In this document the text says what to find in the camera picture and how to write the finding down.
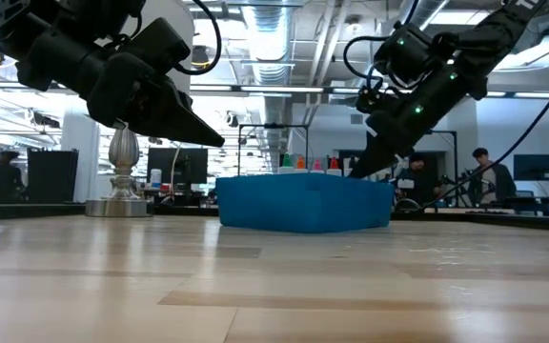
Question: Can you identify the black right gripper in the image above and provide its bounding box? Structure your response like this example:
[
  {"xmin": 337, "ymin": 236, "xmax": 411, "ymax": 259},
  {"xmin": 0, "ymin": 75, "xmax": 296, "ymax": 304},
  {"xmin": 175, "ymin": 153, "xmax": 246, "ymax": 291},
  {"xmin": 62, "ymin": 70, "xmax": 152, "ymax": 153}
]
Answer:
[{"xmin": 348, "ymin": 71, "xmax": 452, "ymax": 180}]

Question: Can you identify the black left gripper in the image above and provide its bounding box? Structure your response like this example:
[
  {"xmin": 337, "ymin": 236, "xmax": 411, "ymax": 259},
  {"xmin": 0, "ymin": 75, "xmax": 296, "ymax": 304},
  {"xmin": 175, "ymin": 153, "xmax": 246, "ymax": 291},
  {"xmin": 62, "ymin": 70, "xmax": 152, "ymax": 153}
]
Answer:
[{"xmin": 86, "ymin": 50, "xmax": 226, "ymax": 149}]

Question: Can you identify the large red food colouring bottle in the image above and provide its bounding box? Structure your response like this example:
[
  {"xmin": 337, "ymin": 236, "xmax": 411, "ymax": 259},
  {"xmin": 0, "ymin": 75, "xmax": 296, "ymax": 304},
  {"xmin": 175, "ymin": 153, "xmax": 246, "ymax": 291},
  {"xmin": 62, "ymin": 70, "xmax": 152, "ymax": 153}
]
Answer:
[{"xmin": 326, "ymin": 156, "xmax": 344, "ymax": 177}]

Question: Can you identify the large green food colouring bottle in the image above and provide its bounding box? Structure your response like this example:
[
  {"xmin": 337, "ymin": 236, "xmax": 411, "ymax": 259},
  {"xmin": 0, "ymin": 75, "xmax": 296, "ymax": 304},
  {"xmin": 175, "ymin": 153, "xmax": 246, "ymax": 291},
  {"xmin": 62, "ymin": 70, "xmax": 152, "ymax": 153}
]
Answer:
[{"xmin": 277, "ymin": 152, "xmax": 295, "ymax": 175}]

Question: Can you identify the black computer monitor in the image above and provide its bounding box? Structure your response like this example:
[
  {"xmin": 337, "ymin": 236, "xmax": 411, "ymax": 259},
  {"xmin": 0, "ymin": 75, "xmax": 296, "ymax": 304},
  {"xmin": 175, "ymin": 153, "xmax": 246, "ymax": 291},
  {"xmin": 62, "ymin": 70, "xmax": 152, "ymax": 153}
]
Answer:
[
  {"xmin": 146, "ymin": 147, "xmax": 210, "ymax": 187},
  {"xmin": 513, "ymin": 153, "xmax": 549, "ymax": 182}
]

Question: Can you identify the person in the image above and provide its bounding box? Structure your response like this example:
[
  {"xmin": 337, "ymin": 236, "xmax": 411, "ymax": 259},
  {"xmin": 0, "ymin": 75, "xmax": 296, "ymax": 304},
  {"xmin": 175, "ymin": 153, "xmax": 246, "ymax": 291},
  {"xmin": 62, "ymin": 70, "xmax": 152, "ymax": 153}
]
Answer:
[
  {"xmin": 0, "ymin": 150, "xmax": 25, "ymax": 204},
  {"xmin": 467, "ymin": 147, "xmax": 519, "ymax": 207},
  {"xmin": 396, "ymin": 151, "xmax": 442, "ymax": 209}
]

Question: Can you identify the black ceiling device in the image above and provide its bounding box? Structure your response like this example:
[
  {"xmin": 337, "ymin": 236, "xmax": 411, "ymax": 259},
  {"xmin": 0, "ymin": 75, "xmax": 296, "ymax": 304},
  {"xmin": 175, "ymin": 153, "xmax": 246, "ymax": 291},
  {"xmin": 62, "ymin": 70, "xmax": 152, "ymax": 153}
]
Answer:
[{"xmin": 191, "ymin": 45, "xmax": 211, "ymax": 71}]

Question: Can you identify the blue plastic bin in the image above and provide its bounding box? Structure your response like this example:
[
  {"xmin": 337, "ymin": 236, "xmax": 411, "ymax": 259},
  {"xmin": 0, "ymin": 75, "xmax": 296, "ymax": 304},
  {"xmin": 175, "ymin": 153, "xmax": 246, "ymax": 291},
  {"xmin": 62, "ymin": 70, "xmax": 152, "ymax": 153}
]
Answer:
[{"xmin": 214, "ymin": 171, "xmax": 396, "ymax": 234}]

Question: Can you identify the table lamp white shade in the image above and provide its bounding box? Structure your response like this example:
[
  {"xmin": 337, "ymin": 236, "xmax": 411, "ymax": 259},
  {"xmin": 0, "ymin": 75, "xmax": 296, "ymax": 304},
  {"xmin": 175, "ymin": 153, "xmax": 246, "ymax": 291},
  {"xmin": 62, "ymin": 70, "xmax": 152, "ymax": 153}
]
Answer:
[{"xmin": 85, "ymin": 0, "xmax": 195, "ymax": 218}]

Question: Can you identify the black panel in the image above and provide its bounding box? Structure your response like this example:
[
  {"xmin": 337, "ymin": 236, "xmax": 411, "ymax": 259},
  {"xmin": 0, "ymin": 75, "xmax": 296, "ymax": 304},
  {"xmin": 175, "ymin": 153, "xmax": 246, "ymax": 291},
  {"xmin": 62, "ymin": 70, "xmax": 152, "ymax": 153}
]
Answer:
[{"xmin": 26, "ymin": 148, "xmax": 80, "ymax": 205}]

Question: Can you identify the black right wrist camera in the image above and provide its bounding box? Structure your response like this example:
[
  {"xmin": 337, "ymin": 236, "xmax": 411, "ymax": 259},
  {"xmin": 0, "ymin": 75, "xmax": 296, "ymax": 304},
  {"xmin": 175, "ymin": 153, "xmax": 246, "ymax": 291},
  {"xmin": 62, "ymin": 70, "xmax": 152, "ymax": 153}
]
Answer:
[{"xmin": 354, "ymin": 87, "xmax": 402, "ymax": 115}]

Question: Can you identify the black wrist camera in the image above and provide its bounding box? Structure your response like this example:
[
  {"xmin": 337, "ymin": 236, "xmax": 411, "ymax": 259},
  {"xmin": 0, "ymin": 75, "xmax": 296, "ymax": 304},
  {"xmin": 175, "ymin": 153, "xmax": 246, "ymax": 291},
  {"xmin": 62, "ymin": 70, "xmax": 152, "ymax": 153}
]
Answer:
[
  {"xmin": 354, "ymin": 87, "xmax": 402, "ymax": 115},
  {"xmin": 120, "ymin": 17, "xmax": 193, "ymax": 77}
]

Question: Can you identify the black frame stand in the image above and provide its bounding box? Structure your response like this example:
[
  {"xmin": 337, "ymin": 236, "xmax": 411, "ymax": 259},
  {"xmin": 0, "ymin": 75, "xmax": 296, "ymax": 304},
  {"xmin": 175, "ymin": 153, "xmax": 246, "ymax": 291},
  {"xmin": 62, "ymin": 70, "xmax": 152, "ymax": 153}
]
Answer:
[
  {"xmin": 429, "ymin": 129, "xmax": 459, "ymax": 207},
  {"xmin": 237, "ymin": 123, "xmax": 311, "ymax": 177}
]

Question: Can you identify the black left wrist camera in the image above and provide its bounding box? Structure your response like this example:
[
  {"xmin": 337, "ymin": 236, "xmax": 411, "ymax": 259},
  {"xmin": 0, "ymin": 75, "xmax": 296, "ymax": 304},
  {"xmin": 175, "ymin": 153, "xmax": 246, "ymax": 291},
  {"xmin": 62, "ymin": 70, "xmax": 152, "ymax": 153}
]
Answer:
[{"xmin": 120, "ymin": 17, "xmax": 193, "ymax": 77}]

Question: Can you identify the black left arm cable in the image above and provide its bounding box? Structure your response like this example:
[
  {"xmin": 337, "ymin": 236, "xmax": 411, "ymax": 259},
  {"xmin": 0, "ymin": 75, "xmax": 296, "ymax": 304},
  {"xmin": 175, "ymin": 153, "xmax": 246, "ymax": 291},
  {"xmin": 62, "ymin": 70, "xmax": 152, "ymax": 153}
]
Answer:
[{"xmin": 173, "ymin": 0, "xmax": 223, "ymax": 77}]

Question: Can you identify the black aluminium table frame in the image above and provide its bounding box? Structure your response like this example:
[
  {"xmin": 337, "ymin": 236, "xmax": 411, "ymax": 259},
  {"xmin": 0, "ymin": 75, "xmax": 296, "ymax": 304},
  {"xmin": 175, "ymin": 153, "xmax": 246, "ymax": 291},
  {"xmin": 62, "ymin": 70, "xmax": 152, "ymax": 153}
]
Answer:
[{"xmin": 0, "ymin": 202, "xmax": 549, "ymax": 234}]

